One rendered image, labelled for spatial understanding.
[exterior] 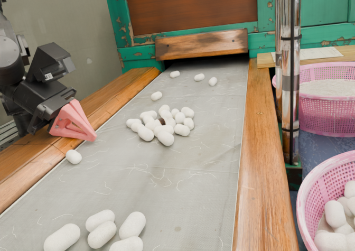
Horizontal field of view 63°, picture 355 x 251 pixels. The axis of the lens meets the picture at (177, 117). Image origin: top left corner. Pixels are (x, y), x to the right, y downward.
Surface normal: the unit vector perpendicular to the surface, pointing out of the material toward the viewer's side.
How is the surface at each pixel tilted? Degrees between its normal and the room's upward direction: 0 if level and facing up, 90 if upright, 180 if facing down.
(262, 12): 90
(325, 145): 0
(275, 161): 0
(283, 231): 0
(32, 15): 90
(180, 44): 67
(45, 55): 91
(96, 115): 45
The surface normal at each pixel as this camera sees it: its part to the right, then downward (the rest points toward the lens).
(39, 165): 0.58, -0.67
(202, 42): -0.29, 0.00
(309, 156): -0.14, -0.92
